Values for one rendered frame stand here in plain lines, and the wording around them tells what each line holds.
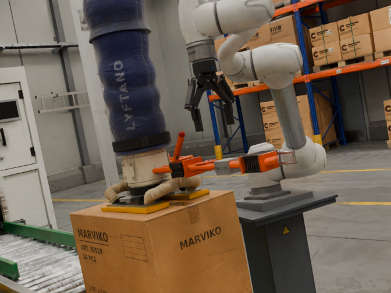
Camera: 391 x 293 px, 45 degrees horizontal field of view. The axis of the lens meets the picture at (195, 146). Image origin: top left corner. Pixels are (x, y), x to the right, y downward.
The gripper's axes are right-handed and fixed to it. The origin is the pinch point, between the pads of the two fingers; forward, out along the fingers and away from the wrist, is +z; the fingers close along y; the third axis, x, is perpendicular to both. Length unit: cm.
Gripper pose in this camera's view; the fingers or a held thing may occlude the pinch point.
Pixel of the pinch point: (214, 124)
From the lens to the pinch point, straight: 149.8
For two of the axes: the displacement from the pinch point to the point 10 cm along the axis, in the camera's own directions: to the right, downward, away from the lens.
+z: 1.9, 9.8, 0.7
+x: 6.3, -0.6, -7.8
